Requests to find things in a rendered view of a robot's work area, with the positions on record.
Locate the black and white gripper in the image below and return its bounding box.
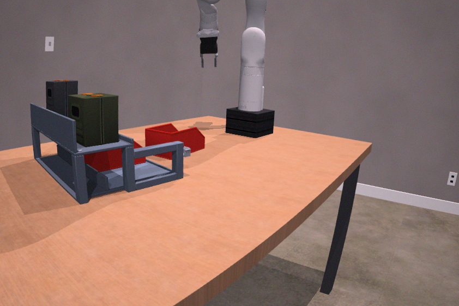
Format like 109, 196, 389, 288
196, 20, 219, 68

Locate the black case with orange latches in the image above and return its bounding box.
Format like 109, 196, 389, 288
46, 80, 78, 117

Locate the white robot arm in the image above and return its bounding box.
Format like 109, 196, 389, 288
197, 0, 267, 111

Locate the red bin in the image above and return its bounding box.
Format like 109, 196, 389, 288
84, 141, 144, 172
145, 123, 205, 160

